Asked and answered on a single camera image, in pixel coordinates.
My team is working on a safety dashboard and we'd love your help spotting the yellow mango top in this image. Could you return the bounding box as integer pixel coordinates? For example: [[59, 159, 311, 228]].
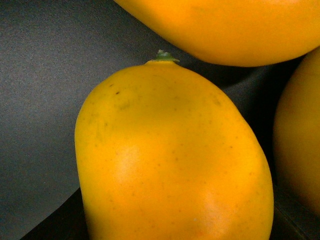
[[118, 0, 320, 67]]

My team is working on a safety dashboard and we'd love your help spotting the yellow mango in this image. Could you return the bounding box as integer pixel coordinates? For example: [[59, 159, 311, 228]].
[[118, 0, 320, 67], [74, 51, 274, 240], [273, 48, 320, 215]]

